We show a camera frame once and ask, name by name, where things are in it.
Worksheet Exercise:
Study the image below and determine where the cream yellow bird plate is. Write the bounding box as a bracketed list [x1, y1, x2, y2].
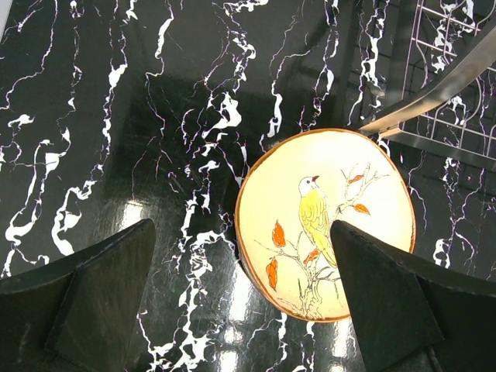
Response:
[235, 129, 416, 322]

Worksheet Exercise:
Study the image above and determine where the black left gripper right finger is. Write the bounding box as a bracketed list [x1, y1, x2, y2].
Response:
[330, 220, 495, 371]

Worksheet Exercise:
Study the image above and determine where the stainless steel dish rack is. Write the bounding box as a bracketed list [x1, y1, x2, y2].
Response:
[357, 1, 495, 171]

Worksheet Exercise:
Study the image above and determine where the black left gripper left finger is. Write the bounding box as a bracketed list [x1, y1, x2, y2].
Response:
[1, 219, 156, 371]

